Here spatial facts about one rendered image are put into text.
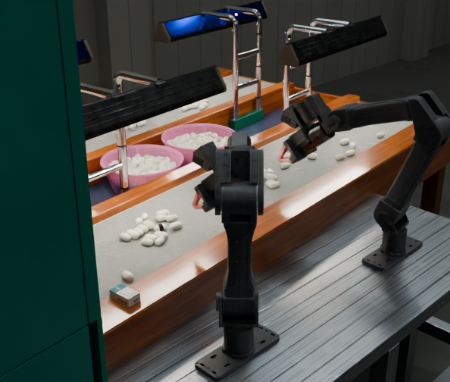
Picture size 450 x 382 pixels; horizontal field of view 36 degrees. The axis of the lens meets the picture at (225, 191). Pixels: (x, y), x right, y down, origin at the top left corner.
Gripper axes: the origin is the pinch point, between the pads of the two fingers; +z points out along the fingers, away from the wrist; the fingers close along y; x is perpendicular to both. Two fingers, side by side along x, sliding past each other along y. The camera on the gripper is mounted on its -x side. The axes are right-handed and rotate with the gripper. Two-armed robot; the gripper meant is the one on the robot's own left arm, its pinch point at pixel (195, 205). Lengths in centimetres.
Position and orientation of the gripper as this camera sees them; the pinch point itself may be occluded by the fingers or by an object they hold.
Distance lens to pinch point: 173.7
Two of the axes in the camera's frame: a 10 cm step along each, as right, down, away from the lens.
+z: -5.9, 3.9, 7.1
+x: 5.0, 8.6, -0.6
